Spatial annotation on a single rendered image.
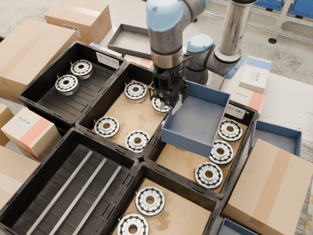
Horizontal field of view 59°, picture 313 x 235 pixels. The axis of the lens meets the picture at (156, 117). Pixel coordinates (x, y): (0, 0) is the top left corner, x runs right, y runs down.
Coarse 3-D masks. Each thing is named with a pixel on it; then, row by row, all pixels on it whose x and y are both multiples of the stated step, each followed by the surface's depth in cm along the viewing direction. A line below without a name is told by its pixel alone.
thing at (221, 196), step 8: (240, 104) 108; (256, 112) 106; (248, 128) 102; (160, 136) 100; (248, 136) 100; (152, 144) 98; (240, 152) 96; (144, 160) 95; (160, 168) 93; (232, 168) 93; (176, 176) 91; (232, 176) 91; (192, 184) 90; (208, 192) 88; (224, 192) 88
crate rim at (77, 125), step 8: (128, 64) 122; (136, 64) 122; (120, 72) 119; (112, 80) 116; (88, 112) 107; (168, 112) 106; (80, 120) 105; (80, 128) 103; (160, 128) 102; (96, 136) 101; (152, 136) 100; (112, 144) 99; (128, 152) 97; (144, 152) 96
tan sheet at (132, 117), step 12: (144, 84) 128; (120, 96) 124; (120, 108) 120; (132, 108) 120; (144, 108) 120; (120, 120) 117; (132, 120) 117; (144, 120) 117; (156, 120) 116; (120, 132) 113; (120, 144) 110
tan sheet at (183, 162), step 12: (168, 144) 110; (168, 156) 107; (180, 156) 107; (192, 156) 107; (168, 168) 104; (180, 168) 104; (192, 168) 104; (228, 168) 103; (192, 180) 101; (216, 192) 98
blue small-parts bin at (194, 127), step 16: (192, 96) 92; (208, 96) 88; (224, 96) 85; (176, 112) 88; (192, 112) 88; (208, 112) 88; (224, 112) 80; (176, 128) 85; (192, 128) 85; (208, 128) 85; (176, 144) 80; (192, 144) 77; (208, 144) 81
